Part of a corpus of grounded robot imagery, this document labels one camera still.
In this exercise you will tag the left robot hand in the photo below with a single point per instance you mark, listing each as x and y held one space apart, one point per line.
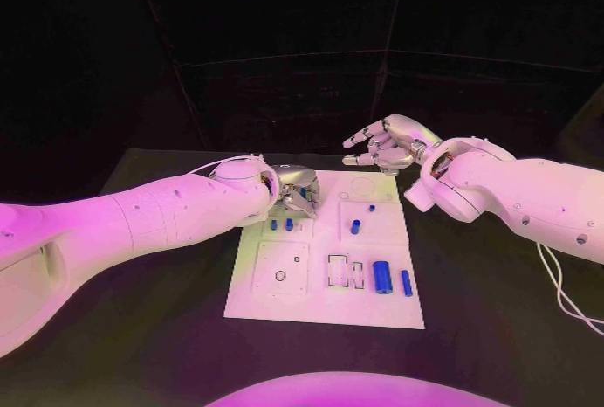
297 177

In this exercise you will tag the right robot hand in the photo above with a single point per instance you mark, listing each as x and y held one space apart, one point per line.
401 135

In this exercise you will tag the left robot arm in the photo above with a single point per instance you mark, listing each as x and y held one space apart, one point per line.
142 223

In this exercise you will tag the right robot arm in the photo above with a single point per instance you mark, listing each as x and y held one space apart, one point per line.
519 191

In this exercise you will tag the white task board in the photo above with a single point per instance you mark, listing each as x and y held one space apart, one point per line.
320 308

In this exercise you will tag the large blue cylinder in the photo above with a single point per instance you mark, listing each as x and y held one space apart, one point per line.
382 277

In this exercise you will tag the thin long blue cylinder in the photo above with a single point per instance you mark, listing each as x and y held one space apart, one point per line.
407 283

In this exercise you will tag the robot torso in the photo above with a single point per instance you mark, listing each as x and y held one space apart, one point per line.
353 392

